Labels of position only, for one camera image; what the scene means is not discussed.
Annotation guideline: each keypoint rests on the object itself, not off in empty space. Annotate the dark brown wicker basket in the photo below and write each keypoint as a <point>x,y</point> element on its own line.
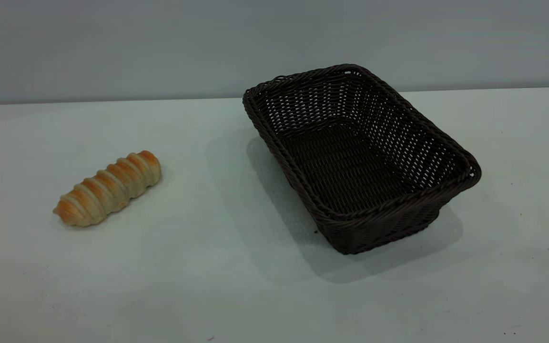
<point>350,166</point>

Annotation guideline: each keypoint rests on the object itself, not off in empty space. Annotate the ridged golden bread roll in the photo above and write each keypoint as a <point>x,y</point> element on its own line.
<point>107,188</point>

